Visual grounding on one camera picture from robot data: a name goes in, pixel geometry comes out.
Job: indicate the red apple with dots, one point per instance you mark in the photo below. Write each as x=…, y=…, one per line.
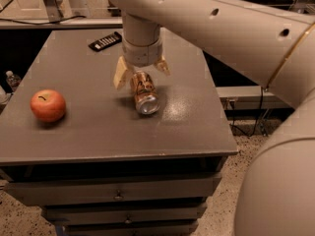
x=48, y=105

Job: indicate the top cabinet drawer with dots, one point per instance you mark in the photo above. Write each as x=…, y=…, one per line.
x=107, y=190

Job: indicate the clear plastic water bottle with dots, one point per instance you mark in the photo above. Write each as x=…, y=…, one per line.
x=13, y=80

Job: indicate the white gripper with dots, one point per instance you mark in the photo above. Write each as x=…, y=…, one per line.
x=142, y=54

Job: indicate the cabinet drawer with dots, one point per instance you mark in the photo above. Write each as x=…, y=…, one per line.
x=107, y=190
x=153, y=228
x=123, y=213

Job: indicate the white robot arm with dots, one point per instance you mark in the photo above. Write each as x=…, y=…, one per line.
x=274, y=49

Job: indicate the middle cabinet drawer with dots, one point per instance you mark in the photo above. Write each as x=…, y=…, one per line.
x=123, y=213

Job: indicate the bottom cabinet drawer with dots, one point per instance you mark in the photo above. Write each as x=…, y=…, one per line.
x=153, y=228

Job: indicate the grey drawer cabinet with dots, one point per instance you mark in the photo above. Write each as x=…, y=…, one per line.
x=101, y=134

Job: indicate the black remote control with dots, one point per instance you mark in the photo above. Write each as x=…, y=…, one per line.
x=106, y=42

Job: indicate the aluminium frame rail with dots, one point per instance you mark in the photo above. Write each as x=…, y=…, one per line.
x=72, y=23

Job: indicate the orange soda can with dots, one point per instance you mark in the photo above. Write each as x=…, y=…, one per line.
x=145, y=93

